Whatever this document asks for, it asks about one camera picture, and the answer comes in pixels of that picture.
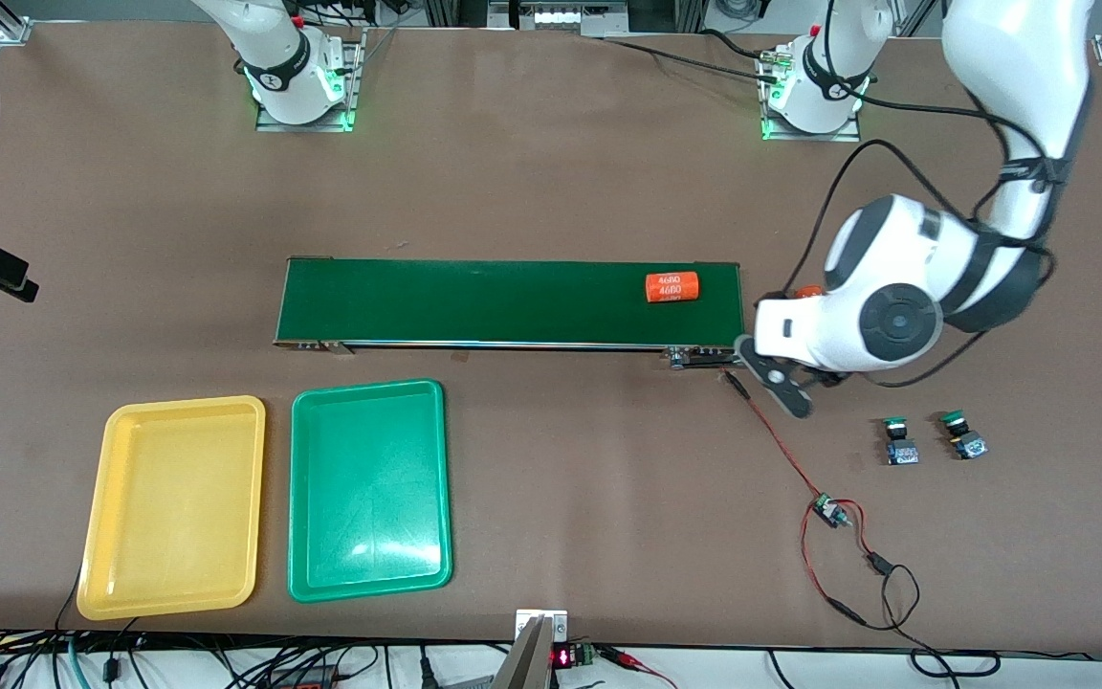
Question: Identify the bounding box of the thin black cable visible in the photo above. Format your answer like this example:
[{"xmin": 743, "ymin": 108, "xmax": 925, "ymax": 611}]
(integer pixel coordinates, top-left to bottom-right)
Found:
[{"xmin": 52, "ymin": 563, "xmax": 85, "ymax": 634}]

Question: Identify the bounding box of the green conveyor belt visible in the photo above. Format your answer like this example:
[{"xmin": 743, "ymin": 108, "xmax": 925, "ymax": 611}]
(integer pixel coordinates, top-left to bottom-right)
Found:
[{"xmin": 273, "ymin": 256, "xmax": 751, "ymax": 371}]

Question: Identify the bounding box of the teal cable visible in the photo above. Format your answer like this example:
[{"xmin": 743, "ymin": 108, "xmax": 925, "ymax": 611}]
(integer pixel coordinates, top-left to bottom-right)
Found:
[{"xmin": 63, "ymin": 636, "xmax": 93, "ymax": 689}]

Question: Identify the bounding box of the long black table cable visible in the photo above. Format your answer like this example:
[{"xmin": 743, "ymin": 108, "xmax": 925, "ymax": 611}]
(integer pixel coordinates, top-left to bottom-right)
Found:
[{"xmin": 599, "ymin": 36, "xmax": 774, "ymax": 79}]

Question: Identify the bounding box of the red and black wire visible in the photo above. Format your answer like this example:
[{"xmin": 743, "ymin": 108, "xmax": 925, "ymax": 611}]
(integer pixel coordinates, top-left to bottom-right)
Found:
[{"xmin": 723, "ymin": 369, "xmax": 921, "ymax": 634}]

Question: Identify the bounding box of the green push button switch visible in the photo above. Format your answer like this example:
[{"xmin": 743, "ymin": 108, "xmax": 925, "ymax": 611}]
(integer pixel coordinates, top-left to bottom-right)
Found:
[
  {"xmin": 938, "ymin": 410, "xmax": 989, "ymax": 461},
  {"xmin": 880, "ymin": 415, "xmax": 920, "ymax": 467}
]

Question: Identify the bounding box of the short black table cable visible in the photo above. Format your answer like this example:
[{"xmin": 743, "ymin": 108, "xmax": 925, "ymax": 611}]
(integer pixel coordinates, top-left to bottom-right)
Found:
[{"xmin": 699, "ymin": 29, "xmax": 782, "ymax": 60}]

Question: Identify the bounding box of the grey metal bar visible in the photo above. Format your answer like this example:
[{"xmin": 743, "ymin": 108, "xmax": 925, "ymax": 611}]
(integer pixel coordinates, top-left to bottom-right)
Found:
[{"xmin": 487, "ymin": 615, "xmax": 559, "ymax": 689}]

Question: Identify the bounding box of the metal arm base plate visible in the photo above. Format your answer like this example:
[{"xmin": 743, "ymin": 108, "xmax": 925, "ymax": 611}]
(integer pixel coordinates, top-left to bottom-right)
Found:
[
  {"xmin": 759, "ymin": 48, "xmax": 864, "ymax": 144},
  {"xmin": 254, "ymin": 27, "xmax": 367, "ymax": 134}
]

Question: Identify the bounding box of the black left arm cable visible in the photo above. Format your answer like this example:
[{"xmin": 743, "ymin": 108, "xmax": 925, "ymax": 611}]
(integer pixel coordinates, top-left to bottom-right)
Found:
[{"xmin": 779, "ymin": 91, "xmax": 1059, "ymax": 389}]

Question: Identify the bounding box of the silver metal bracket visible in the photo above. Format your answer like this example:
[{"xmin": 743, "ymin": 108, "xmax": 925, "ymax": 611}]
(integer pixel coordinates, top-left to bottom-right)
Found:
[{"xmin": 515, "ymin": 608, "xmax": 570, "ymax": 644}]

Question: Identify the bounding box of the red clip lead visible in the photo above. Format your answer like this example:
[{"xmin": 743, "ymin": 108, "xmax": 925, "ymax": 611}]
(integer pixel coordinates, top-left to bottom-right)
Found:
[{"xmin": 599, "ymin": 646, "xmax": 678, "ymax": 689}]

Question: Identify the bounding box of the black looped floor cable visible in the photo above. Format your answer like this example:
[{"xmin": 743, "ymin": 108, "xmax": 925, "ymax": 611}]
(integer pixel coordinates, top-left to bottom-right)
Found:
[{"xmin": 895, "ymin": 627, "xmax": 1003, "ymax": 678}]

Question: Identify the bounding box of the white power strip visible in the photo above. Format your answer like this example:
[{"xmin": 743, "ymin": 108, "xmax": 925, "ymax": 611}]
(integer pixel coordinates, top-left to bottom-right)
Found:
[{"xmin": 489, "ymin": 0, "xmax": 628, "ymax": 37}]

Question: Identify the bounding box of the yellow plastic tray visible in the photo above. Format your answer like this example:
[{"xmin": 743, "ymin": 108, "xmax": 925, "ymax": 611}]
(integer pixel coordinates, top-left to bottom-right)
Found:
[{"xmin": 76, "ymin": 394, "xmax": 267, "ymax": 621}]

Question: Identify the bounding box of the green plastic tray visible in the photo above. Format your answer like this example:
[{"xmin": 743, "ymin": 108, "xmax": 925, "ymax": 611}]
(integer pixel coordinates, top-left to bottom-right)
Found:
[{"xmin": 288, "ymin": 379, "xmax": 454, "ymax": 604}]

